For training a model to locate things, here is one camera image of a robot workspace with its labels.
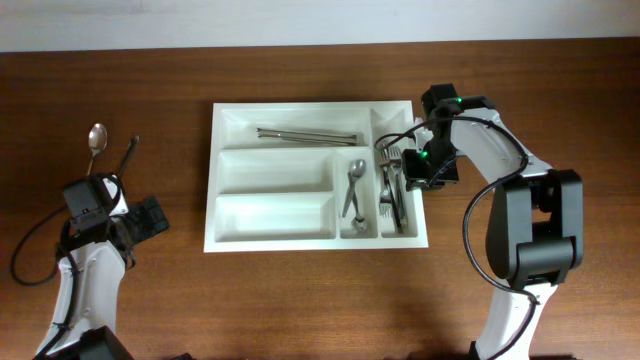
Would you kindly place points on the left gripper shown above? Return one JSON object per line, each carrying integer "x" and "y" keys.
{"x": 149, "y": 216}

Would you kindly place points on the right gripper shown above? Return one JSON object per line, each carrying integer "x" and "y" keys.
{"x": 415, "y": 177}

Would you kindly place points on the silver fork long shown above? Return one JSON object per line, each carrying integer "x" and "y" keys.
{"x": 384, "y": 165}

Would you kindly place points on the silver fork short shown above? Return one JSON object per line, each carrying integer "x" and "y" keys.
{"x": 385, "y": 201}

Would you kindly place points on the small dark-handled spoon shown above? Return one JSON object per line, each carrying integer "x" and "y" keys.
{"x": 357, "y": 169}

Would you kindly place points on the silver spoon dark handle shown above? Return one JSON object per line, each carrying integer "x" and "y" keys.
{"x": 134, "y": 140}

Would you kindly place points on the small silver teaspoon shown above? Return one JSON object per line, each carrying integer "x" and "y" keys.
{"x": 359, "y": 223}

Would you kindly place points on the white plastic cutlery tray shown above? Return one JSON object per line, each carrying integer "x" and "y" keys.
{"x": 273, "y": 195}

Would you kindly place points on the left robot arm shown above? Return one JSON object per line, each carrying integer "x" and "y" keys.
{"x": 93, "y": 253}

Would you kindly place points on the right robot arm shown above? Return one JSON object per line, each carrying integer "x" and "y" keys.
{"x": 522, "y": 232}

